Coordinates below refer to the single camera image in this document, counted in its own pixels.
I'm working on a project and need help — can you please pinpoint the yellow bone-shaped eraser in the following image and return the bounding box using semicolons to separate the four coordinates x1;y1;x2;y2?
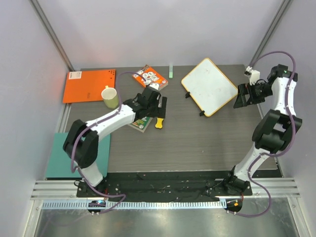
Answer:
155;118;164;129

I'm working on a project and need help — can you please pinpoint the yellow framed whiteboard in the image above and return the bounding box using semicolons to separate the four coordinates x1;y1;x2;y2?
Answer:
181;58;237;117

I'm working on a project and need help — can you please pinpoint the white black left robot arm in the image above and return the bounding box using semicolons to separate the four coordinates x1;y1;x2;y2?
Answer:
63;86;167;197

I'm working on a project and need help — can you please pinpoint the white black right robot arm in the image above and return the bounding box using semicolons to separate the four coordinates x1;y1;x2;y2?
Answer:
223;64;302;195

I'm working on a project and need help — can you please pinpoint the green paperback book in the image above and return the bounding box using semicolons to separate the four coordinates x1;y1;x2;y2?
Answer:
129;117;152;133

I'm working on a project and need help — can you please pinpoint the orange paperback book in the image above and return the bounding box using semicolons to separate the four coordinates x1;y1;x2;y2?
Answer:
132;65;168;90

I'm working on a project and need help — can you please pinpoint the cream paper cup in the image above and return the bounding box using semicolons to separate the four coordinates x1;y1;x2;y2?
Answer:
101;86;119;109

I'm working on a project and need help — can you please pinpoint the green marker pen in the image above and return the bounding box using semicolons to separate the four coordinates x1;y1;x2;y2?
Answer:
168;64;173;79

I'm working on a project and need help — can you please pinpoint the teal board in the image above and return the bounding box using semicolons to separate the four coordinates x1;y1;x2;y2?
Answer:
45;132;111;179

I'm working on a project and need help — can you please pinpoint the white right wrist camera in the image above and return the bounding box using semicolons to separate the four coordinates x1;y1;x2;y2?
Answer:
244;66;260;85

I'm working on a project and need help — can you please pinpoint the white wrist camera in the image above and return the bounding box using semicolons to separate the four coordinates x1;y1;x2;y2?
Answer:
147;83;159;90
244;66;260;85

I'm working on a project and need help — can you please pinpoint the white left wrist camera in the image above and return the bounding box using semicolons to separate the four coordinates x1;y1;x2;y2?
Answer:
147;83;159;90

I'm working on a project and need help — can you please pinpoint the wire whiteboard stand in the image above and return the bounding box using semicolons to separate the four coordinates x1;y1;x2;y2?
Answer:
185;91;205;117

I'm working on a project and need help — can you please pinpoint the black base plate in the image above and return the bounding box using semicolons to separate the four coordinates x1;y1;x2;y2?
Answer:
76;171;253;203

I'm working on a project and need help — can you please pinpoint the aluminium frame rail right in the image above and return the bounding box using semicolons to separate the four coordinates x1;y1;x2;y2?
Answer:
250;0;293;63

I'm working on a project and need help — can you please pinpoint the aluminium frame rail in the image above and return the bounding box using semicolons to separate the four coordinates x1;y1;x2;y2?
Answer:
29;0;75;71
250;0;293;63

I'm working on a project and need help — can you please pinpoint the slotted cable duct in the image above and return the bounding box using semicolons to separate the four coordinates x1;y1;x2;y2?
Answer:
42;199;227;210

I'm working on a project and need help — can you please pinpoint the aluminium frame rail left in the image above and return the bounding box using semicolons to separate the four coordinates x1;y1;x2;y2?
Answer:
29;0;75;71

